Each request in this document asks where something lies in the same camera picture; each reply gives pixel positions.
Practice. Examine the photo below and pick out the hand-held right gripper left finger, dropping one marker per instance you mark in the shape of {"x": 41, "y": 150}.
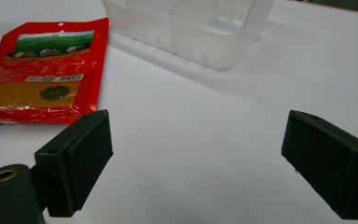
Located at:
{"x": 74, "y": 161}

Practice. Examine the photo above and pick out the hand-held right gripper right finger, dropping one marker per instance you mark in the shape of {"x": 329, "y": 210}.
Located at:
{"x": 329, "y": 165}

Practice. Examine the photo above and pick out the red snack packet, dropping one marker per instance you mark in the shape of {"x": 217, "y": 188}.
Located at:
{"x": 40, "y": 77}

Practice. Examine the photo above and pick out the clear plastic container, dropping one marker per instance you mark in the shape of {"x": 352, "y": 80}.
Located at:
{"x": 195, "y": 31}

